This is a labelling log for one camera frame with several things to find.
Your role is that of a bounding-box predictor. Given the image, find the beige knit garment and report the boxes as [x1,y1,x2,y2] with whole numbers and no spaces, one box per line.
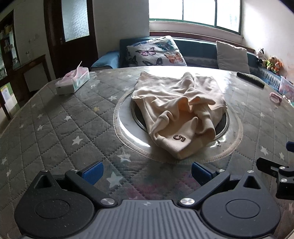
[132,71,227,160]

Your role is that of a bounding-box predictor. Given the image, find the round induction hotpot cooker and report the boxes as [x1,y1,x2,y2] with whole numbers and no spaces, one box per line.
[131,101,229,140]

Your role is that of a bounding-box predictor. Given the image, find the clear plastic toy box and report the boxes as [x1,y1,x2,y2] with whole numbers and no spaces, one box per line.
[279,76,294,103]

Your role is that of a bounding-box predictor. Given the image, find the black remote control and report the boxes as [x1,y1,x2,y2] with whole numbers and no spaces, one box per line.
[236,72,265,89]

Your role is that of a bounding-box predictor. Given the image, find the orange plush toys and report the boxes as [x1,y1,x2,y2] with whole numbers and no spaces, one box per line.
[264,56,283,75]

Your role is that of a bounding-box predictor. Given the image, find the black white plush toy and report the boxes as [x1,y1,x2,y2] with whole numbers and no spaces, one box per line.
[257,48,265,65]

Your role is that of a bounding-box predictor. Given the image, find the pink tissue box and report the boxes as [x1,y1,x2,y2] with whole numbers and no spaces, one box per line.
[55,62,90,95]

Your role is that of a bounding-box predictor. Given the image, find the grey plain cushion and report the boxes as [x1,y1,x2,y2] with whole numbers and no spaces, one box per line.
[216,41,250,74]

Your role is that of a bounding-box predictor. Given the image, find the dark wooden side table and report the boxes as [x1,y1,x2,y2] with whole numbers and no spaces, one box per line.
[11,54,52,102]

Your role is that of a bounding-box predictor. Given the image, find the blue sofa bench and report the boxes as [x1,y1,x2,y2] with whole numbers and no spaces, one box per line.
[91,37,281,90]

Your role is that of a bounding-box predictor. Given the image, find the dark wooden display cabinet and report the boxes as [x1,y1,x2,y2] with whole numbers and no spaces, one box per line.
[0,10,23,121]

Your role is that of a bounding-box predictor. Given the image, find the butterfly print pillow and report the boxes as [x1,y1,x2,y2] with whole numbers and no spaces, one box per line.
[126,35,187,67]

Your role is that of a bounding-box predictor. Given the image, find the green framed window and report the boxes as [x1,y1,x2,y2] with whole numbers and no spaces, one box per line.
[148,0,242,34]

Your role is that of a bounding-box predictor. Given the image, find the dark wooden door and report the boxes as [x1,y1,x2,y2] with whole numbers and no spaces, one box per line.
[43,0,98,78]

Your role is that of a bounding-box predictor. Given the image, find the pink hair tie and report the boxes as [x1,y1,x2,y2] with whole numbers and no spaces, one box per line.
[269,92,283,105]

